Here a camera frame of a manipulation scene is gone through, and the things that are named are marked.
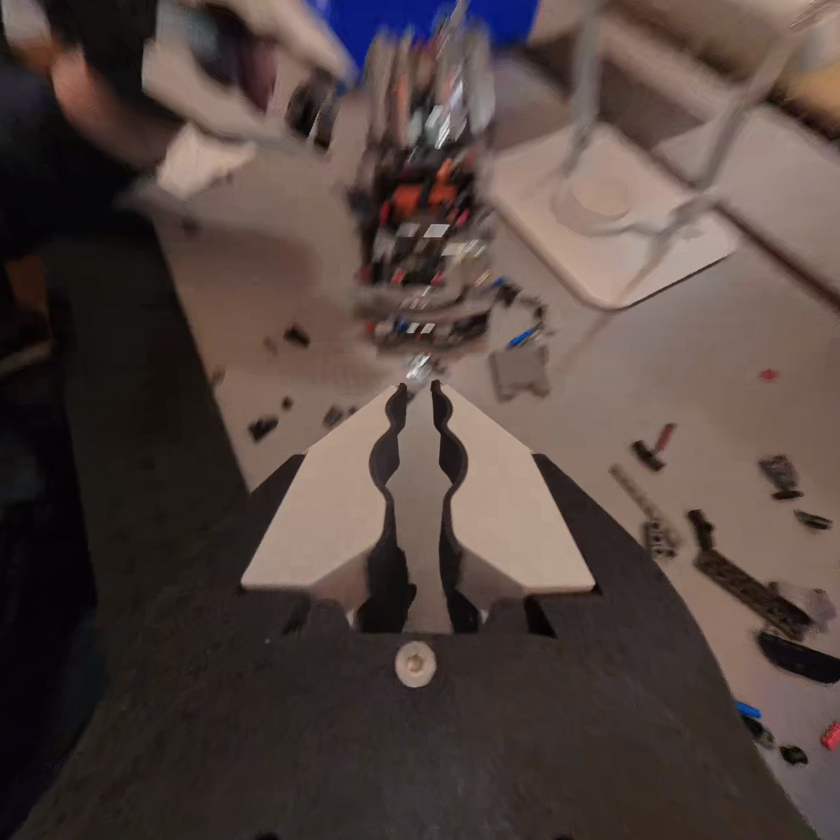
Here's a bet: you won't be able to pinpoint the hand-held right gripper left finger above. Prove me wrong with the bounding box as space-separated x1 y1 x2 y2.
240 384 416 632

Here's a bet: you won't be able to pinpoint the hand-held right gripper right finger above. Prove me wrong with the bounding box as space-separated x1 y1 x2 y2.
430 379 597 632

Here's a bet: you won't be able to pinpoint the lego car model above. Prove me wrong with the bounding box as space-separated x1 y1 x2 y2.
289 13 506 290

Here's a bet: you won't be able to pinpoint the person's left forearm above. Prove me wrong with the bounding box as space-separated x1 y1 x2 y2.
0 0 172 263

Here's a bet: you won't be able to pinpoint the dark grey lego panel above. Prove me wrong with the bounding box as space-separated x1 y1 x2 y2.
489 344 552 403

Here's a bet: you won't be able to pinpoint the scattered dark lego pieces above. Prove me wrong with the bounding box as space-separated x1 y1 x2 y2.
607 420 840 769

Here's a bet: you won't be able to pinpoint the black perforated board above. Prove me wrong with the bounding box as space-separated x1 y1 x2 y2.
39 217 253 592

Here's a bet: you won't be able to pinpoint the white book stand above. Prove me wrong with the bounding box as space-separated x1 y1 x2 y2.
489 0 840 311

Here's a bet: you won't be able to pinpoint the blue storage bin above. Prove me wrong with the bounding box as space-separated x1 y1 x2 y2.
325 0 542 47

